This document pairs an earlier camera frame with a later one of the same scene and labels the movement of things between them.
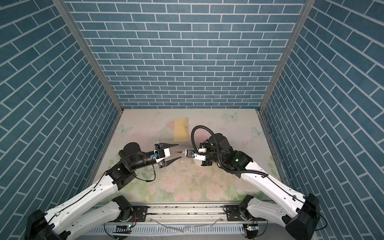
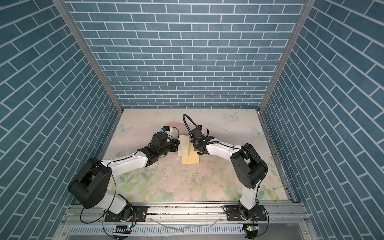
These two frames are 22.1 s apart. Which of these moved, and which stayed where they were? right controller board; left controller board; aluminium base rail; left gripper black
Moved: left gripper black
Stayed: right controller board; aluminium base rail; left controller board
